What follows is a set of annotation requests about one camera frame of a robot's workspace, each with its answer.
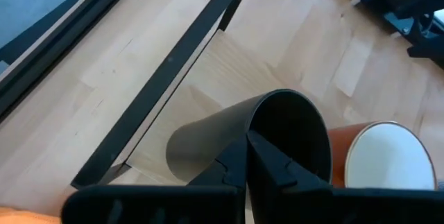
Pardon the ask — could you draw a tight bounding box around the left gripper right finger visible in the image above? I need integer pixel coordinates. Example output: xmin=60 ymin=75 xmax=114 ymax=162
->
xmin=247 ymin=130 xmax=444 ymax=224

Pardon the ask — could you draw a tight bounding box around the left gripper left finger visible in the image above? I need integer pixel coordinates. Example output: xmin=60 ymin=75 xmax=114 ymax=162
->
xmin=61 ymin=130 xmax=249 ymax=224

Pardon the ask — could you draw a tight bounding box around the red mug white handle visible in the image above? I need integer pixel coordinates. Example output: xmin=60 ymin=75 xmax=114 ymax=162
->
xmin=327 ymin=120 xmax=438 ymax=191

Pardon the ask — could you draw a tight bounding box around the tall black cup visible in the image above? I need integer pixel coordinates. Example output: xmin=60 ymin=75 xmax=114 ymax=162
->
xmin=165 ymin=88 xmax=333 ymax=187

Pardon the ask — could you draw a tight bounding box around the orange plate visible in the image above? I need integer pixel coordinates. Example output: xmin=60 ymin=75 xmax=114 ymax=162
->
xmin=0 ymin=205 xmax=62 ymax=224

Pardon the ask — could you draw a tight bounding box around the black table frame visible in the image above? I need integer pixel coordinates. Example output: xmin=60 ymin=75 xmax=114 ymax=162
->
xmin=0 ymin=0 xmax=143 ymax=123

